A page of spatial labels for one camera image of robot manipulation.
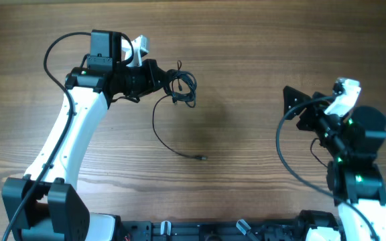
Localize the black right camera cable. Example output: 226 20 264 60
275 95 381 241

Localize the black left camera cable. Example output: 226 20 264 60
1 31 135 241

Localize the black camera cable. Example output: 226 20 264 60
1 31 135 241
275 95 381 241

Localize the thin black usb cable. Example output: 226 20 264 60
151 94 208 161

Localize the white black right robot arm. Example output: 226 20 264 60
282 79 386 240

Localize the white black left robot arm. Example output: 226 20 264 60
1 30 177 240

